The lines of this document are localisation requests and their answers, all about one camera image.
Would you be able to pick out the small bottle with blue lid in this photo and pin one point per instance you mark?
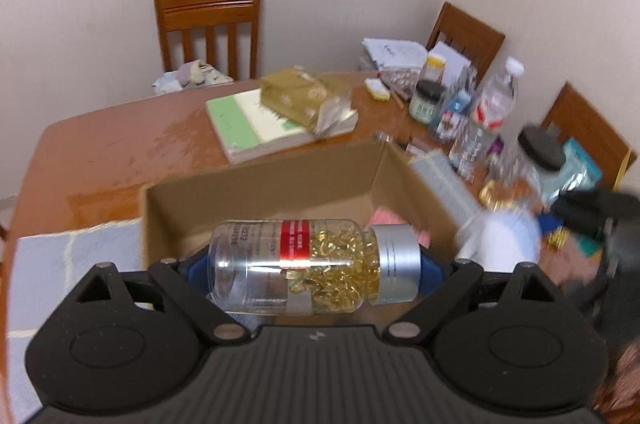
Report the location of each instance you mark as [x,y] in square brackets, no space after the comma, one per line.
[455,109]

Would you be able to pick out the green jar with black lid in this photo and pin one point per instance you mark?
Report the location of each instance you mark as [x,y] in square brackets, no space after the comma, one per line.
[427,104]

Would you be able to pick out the wooden chair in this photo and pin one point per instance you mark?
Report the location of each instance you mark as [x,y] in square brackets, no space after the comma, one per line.
[475,34]
[580,119]
[210,4]

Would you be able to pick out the large plastic jar black lid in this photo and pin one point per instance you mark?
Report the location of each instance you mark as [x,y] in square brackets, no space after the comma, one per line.
[540,144]

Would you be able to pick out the white paper sheet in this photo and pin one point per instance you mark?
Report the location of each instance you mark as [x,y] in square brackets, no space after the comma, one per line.
[452,59]

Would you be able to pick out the jar with yellow lid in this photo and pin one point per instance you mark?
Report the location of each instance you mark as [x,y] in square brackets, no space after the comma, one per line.
[435,67]

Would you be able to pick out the white terry sock roll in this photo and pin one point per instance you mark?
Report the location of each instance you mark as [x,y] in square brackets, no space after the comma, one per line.
[500,236]

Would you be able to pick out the pale crumpled cloth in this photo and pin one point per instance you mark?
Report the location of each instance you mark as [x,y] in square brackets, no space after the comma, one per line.
[195,74]

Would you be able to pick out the reddish patterned cloth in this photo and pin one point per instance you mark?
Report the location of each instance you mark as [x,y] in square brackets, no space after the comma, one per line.
[622,389]

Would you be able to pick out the pink knit sock roll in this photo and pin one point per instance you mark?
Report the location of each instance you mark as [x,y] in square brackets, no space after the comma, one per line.
[385,218]

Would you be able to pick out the clear water bottle red label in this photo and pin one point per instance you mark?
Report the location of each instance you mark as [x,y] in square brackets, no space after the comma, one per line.
[492,104]

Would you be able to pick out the gold ornament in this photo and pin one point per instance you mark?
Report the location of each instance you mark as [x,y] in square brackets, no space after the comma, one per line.
[557,239]

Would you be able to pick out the silver blister pack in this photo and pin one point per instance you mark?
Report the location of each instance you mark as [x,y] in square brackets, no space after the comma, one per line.
[402,79]

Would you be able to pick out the small yellow box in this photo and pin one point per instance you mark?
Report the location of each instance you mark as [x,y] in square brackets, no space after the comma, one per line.
[378,89]

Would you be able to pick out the stack of white papers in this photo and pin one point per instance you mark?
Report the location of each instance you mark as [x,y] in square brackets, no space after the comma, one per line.
[395,52]

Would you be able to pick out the clear bottle of gold capsules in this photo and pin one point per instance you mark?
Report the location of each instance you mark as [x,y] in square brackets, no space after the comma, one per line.
[300,264]

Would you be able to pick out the gold blister pack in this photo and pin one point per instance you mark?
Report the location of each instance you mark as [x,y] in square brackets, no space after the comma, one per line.
[492,194]

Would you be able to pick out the green and white book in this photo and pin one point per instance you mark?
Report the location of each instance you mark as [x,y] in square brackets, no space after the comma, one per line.
[235,124]

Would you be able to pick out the gold tissue pack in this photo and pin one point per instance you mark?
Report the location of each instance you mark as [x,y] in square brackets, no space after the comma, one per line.
[295,97]

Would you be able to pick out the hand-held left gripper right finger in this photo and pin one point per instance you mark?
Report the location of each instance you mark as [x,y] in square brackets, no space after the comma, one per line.
[431,274]

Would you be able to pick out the teal foil packet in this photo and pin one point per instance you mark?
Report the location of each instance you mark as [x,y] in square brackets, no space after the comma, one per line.
[580,164]

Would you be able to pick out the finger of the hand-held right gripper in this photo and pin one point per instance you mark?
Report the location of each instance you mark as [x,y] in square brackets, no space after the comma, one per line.
[580,211]

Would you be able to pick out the brown cardboard box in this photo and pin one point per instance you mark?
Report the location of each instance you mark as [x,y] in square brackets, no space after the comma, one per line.
[260,194]

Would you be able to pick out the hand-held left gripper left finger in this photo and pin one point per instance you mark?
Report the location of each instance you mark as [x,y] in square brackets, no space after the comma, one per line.
[196,271]

